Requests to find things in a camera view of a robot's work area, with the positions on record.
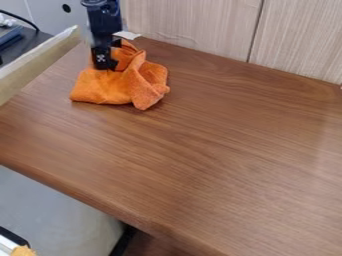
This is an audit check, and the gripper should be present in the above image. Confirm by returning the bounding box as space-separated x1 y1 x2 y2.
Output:
84 6 125 72

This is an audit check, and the orange cloth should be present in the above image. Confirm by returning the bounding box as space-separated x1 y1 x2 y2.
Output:
68 39 173 111

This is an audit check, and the white tag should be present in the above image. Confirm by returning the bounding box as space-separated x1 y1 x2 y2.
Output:
112 30 143 41

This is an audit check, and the beige board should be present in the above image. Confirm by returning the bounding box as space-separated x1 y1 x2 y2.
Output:
0 24 85 107

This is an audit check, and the black desk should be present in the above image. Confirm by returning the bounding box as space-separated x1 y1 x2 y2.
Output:
0 26 55 69

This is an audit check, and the dark blue box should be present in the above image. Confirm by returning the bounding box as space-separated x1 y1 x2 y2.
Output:
0 24 26 48

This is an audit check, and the black cable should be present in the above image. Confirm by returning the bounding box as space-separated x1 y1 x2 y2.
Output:
0 9 42 33

